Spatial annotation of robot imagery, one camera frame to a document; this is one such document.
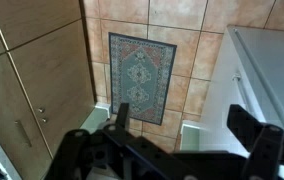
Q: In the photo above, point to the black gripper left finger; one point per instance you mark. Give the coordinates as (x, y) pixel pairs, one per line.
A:
(122, 115)

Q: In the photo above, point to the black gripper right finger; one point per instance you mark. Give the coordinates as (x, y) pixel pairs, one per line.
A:
(265, 146)

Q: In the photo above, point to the teal patterned rug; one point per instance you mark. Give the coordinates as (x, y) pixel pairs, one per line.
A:
(142, 76)

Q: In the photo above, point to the round metal cabinet knob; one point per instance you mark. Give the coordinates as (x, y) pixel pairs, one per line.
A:
(44, 120)
(41, 110)

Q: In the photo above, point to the white refrigerator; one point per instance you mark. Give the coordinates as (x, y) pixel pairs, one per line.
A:
(275, 66)

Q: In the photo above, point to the wooden kitchen cabinet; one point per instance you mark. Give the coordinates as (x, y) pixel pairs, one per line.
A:
(48, 66)

